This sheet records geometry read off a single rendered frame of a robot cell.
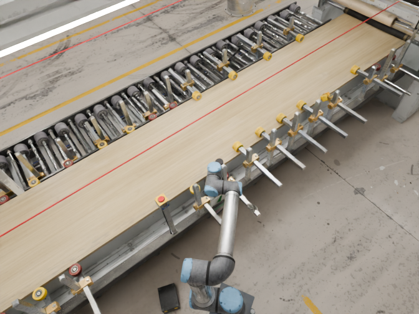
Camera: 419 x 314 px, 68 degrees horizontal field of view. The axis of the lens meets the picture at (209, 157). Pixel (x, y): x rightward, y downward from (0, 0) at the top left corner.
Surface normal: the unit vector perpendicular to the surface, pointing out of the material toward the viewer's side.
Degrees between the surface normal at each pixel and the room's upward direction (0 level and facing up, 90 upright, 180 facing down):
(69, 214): 0
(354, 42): 0
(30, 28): 61
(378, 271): 0
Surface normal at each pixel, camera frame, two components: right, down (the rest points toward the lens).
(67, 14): 0.49, 0.25
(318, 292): -0.07, -0.59
